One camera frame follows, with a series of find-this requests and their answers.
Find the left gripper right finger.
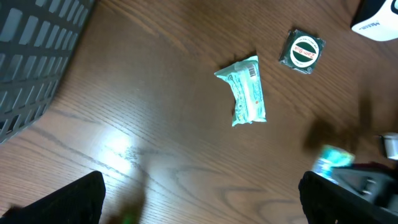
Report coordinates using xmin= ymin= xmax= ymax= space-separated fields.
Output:
xmin=298 ymin=171 xmax=397 ymax=224

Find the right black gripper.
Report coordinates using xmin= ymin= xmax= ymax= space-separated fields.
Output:
xmin=331 ymin=162 xmax=397 ymax=208

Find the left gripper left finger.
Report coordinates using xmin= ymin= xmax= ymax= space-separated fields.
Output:
xmin=1 ymin=171 xmax=106 ymax=224

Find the teal white candy packet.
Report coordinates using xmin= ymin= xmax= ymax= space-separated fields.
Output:
xmin=312 ymin=145 xmax=355 ymax=184

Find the dark green round-logo packet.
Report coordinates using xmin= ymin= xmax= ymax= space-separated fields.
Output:
xmin=279 ymin=29 xmax=326 ymax=74

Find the grey plastic mesh basket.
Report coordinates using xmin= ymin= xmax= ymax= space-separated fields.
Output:
xmin=1 ymin=0 xmax=97 ymax=142

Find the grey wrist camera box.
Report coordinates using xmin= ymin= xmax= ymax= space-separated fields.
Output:
xmin=380 ymin=133 xmax=398 ymax=161

